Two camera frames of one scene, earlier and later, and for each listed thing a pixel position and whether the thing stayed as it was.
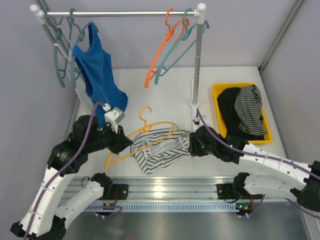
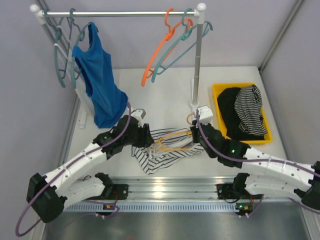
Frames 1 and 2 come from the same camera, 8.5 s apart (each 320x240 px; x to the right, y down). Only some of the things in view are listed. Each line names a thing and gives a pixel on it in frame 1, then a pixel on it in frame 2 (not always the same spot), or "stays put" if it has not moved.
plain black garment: [226, 101] stays put
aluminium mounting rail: [156, 189] stays put
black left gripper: [119, 141] -> [145, 135]
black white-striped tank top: [248, 104] stays put
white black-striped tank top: [153, 150] stays put
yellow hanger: [137, 129] -> [165, 149]
